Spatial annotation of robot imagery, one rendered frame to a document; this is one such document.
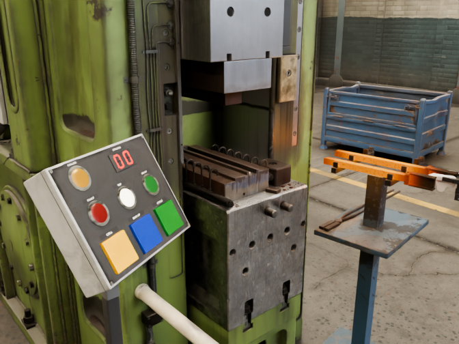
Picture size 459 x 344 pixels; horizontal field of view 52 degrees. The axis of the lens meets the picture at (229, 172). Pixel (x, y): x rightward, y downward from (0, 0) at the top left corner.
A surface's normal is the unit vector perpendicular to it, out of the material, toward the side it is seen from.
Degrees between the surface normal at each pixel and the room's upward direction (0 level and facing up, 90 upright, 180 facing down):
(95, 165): 60
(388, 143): 90
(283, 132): 90
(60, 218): 90
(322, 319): 0
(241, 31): 90
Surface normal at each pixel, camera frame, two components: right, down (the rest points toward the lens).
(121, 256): 0.79, -0.36
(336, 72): -0.76, 0.20
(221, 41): 0.65, 0.24
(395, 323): 0.00, -0.95
